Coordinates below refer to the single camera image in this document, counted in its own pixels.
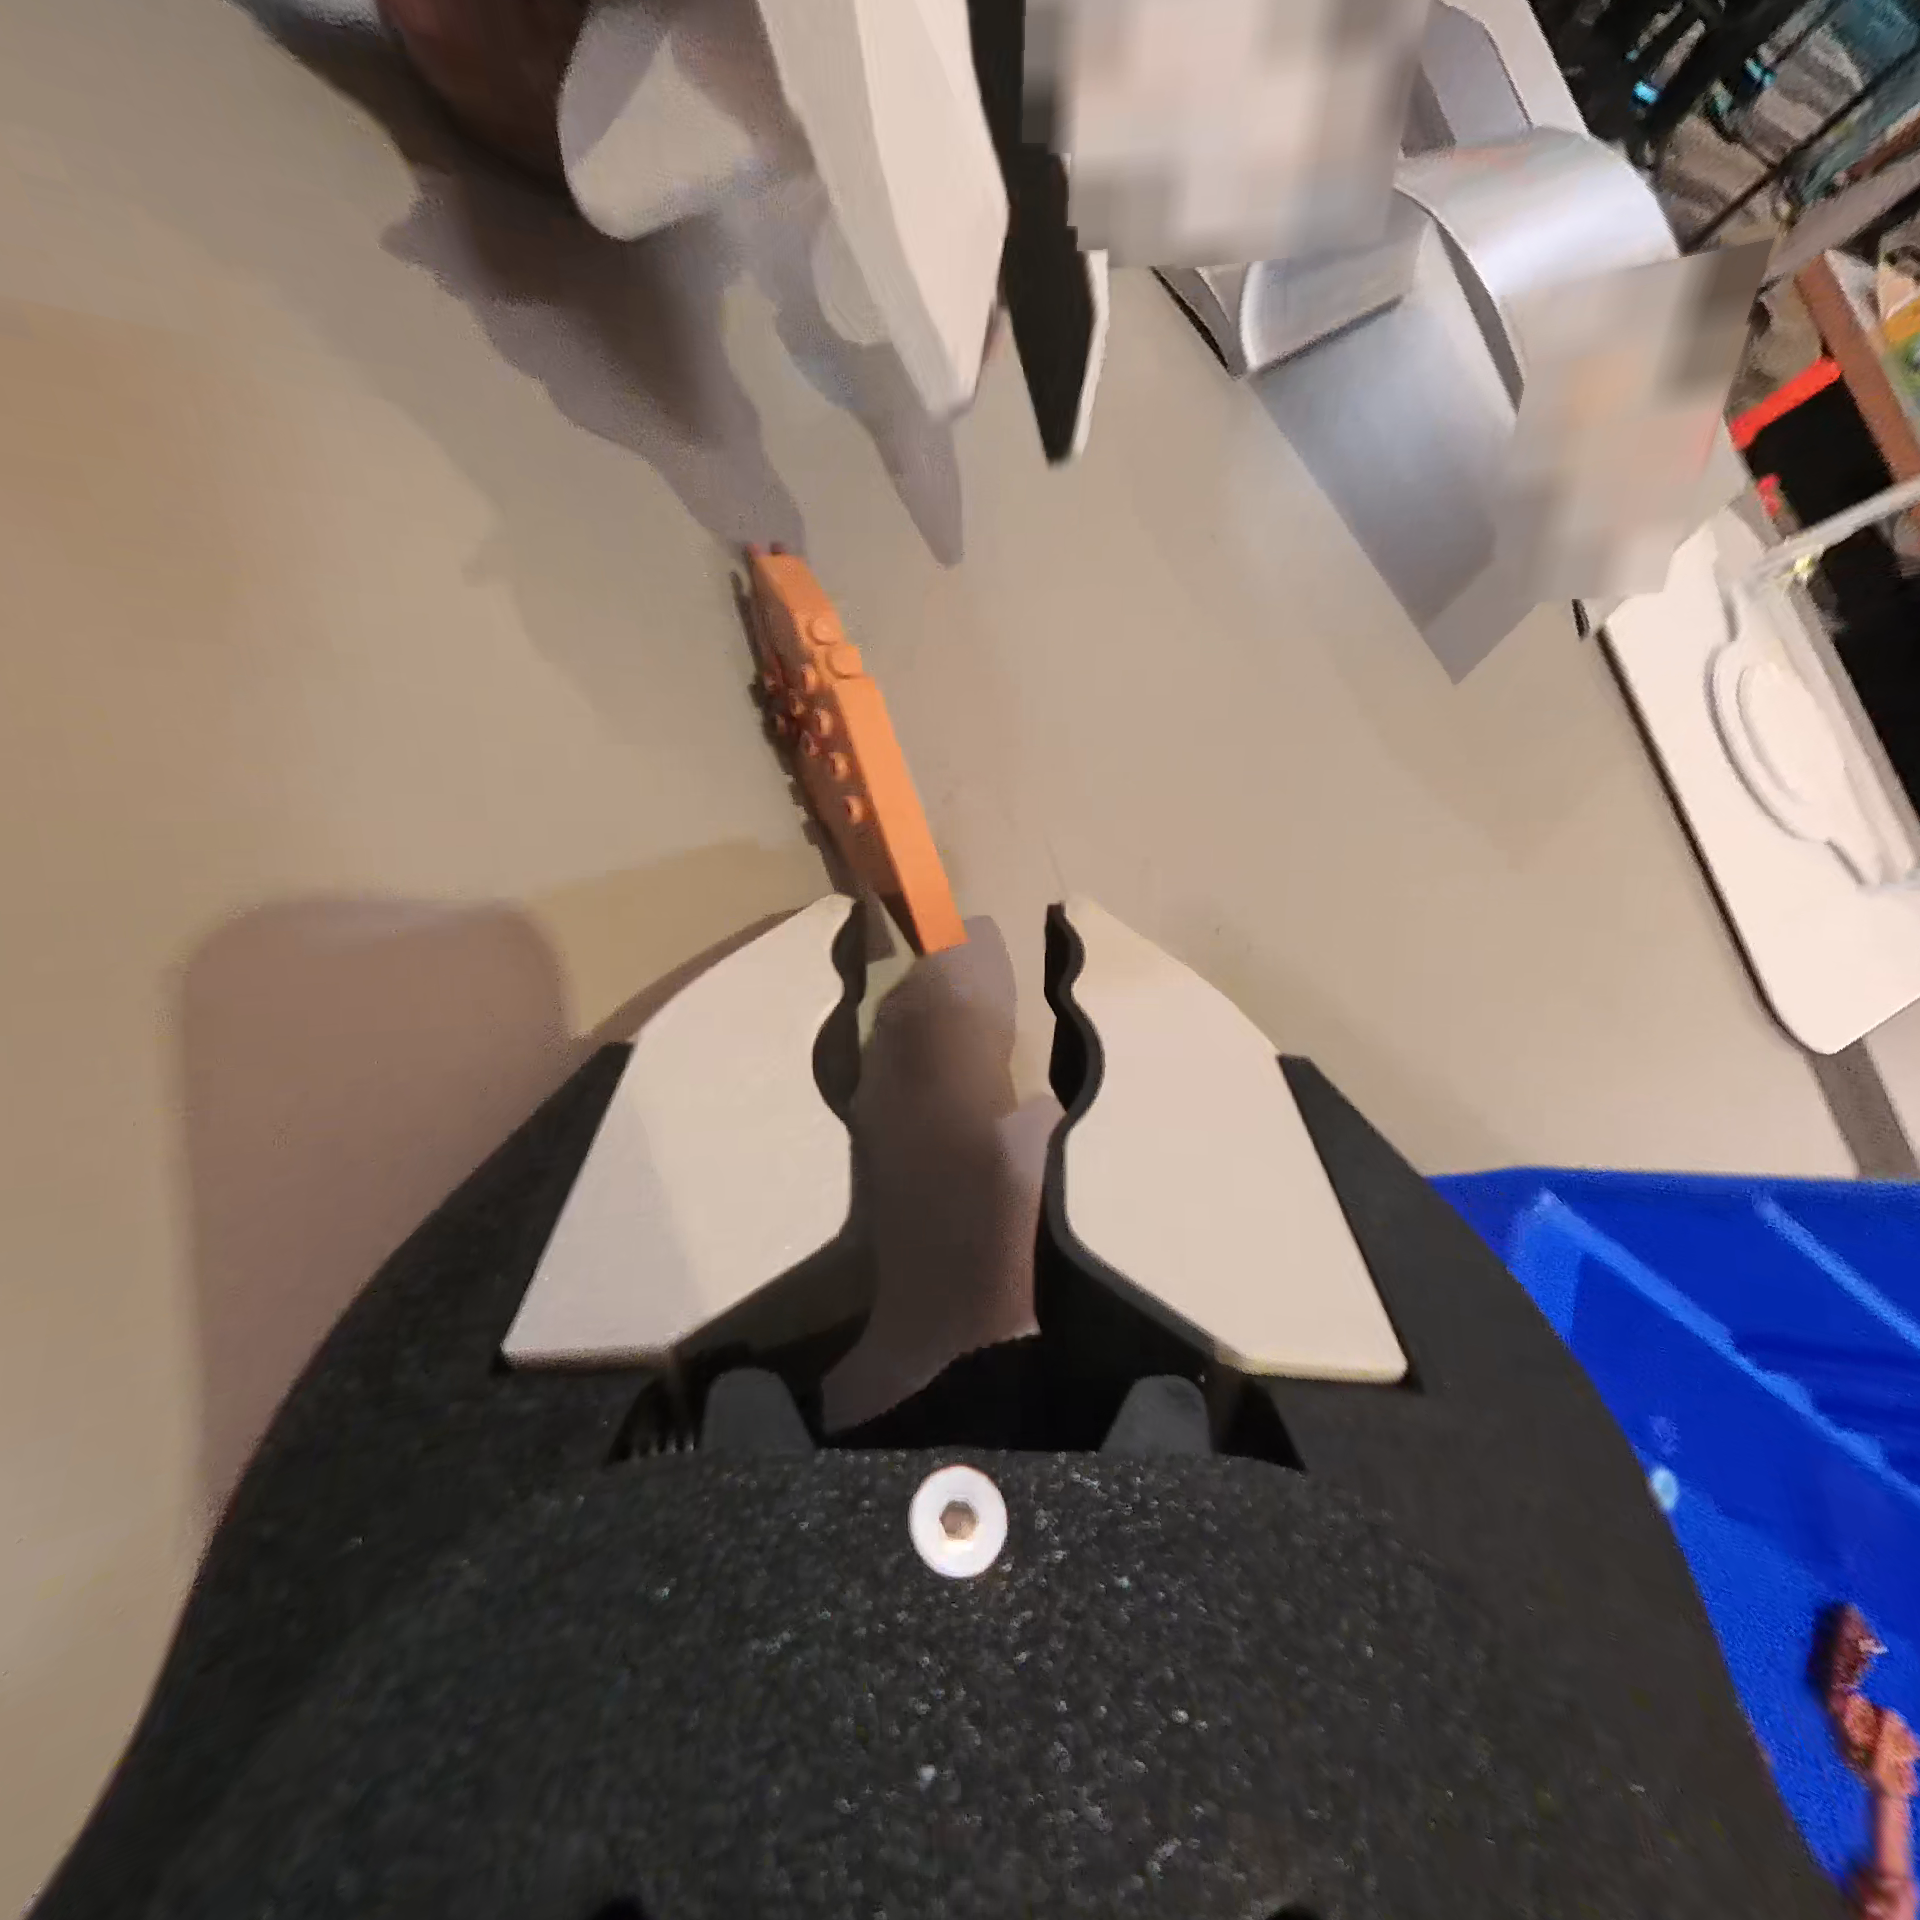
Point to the dark red brick plate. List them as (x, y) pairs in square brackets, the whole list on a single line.
[(1870, 1682), (1884, 1846)]

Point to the grey instruction booklet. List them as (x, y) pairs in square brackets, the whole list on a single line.
[(1380, 437)]

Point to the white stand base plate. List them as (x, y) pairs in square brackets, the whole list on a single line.
[(1696, 779)]

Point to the blue plastic bin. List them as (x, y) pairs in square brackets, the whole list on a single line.
[(1696, 1351)]

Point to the orange plastic object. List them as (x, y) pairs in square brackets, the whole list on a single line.
[(1784, 403)]

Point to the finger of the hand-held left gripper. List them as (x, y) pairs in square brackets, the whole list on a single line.
[(1057, 344), (899, 179)]

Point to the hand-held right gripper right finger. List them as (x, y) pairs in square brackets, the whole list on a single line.
[(1214, 1201)]

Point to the wooden edged table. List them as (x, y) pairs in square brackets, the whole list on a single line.
[(1860, 361)]

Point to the orange brick ship hull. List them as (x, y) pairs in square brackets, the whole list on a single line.
[(841, 752)]

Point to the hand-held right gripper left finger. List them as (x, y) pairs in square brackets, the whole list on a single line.
[(704, 1171)]

